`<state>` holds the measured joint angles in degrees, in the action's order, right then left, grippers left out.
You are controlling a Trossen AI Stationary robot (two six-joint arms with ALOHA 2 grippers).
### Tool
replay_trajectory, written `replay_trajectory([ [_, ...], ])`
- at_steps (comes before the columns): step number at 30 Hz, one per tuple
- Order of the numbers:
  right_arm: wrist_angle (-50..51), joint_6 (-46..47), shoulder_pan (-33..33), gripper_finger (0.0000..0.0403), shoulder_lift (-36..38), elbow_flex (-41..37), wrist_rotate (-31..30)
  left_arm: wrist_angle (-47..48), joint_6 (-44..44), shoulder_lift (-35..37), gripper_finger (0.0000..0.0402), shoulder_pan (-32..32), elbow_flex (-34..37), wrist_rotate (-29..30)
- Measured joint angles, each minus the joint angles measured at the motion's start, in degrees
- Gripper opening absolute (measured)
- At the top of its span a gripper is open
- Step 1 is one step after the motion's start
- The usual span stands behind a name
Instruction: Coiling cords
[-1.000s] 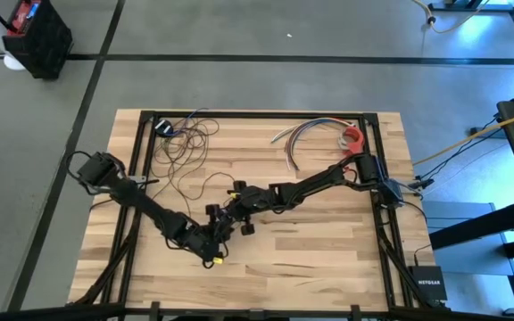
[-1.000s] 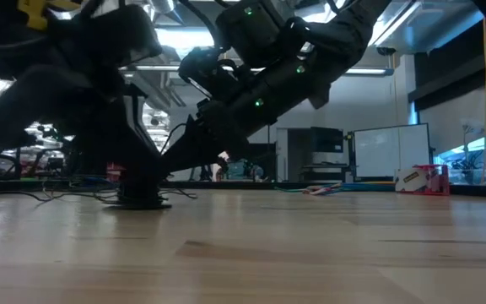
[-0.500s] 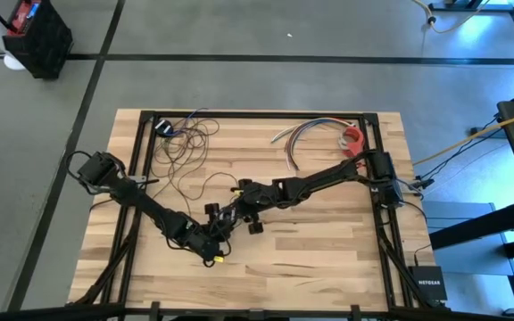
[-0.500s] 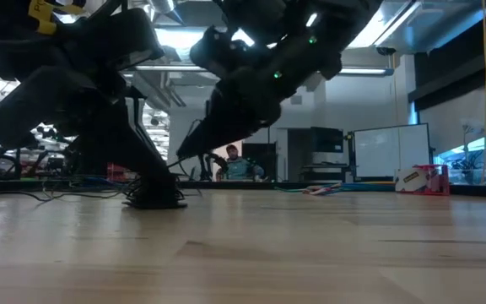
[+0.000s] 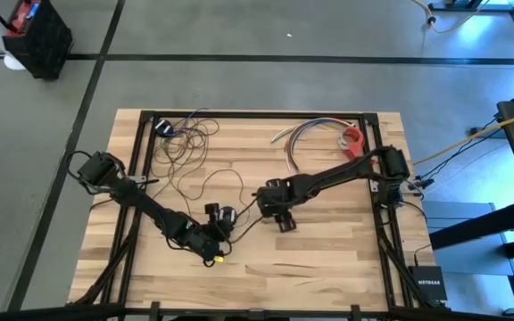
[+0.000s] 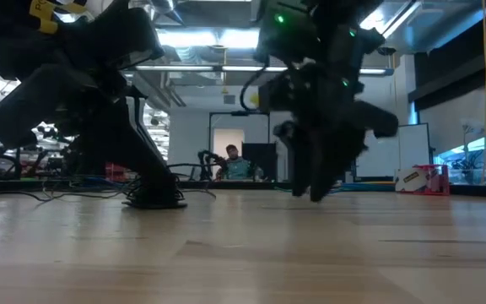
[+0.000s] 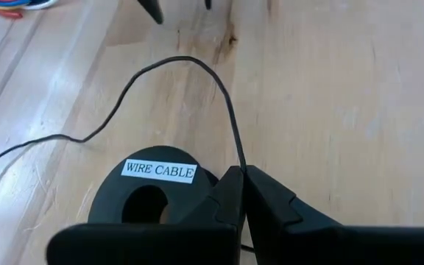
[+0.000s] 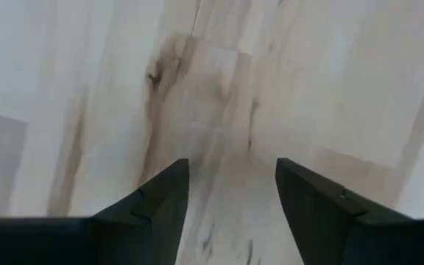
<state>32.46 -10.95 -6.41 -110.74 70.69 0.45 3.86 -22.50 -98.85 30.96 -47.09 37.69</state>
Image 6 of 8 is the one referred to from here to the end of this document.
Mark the long ceiling light bar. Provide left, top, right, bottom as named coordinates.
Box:
left=0, top=62, right=396, bottom=78

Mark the person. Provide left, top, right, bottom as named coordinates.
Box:
left=215, top=144, right=266, bottom=182

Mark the red tape dispenser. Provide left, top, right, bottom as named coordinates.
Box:
left=411, top=164, right=451, bottom=197

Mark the black robot station frame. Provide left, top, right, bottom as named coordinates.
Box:
left=207, top=110, right=272, bottom=183

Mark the whiteboard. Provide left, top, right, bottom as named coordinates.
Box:
left=354, top=122, right=432, bottom=179

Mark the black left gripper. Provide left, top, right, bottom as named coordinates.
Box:
left=0, top=7, right=180, bottom=200

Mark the yellow hanging cable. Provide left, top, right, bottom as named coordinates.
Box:
left=480, top=0, right=486, bottom=186

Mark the long thin black cord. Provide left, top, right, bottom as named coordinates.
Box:
left=0, top=162, right=219, bottom=203

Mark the black round cord spool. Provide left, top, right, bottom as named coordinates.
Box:
left=121, top=168, right=188, bottom=210

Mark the red tool cabinet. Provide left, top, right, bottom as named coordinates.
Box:
left=105, top=162, right=131, bottom=182

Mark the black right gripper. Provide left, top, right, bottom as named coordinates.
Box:
left=258, top=62, right=400, bottom=204

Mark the orange hanging pull cord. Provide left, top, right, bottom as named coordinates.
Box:
left=220, top=45, right=230, bottom=95

